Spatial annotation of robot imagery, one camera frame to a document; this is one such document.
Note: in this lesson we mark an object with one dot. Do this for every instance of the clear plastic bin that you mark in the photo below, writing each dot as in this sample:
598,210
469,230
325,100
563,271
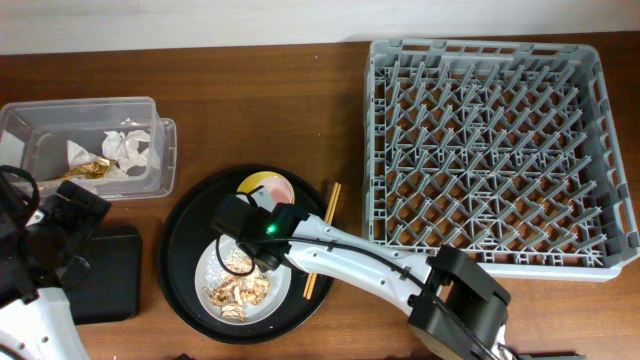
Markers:
34,136

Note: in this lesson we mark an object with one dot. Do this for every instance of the round black tray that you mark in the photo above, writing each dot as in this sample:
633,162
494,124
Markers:
187,233

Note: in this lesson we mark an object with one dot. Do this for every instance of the wooden chopstick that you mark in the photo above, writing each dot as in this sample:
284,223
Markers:
334,202
330,200

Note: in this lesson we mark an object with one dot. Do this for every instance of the pink cup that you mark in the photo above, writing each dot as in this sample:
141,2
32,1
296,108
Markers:
279,190

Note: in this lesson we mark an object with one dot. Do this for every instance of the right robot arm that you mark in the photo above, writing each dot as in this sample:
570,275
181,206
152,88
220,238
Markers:
456,308

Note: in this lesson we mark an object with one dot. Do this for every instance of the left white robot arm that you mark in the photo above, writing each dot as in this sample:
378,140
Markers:
40,239

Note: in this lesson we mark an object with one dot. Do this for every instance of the gold snack wrapper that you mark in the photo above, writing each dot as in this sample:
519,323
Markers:
94,170

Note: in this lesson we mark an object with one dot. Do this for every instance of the grey plate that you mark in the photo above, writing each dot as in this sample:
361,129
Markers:
280,283

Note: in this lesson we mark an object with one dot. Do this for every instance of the yellow bowl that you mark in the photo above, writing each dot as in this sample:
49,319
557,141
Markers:
249,183

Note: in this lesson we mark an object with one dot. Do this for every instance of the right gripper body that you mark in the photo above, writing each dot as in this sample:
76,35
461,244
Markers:
258,258

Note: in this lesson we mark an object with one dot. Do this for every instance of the grey dishwasher rack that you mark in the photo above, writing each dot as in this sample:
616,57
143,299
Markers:
504,150

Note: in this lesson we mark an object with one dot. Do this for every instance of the food scraps with rice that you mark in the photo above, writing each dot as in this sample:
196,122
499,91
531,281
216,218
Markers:
234,286

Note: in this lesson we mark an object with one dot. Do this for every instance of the black rectangular bin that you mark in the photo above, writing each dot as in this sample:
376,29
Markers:
103,282

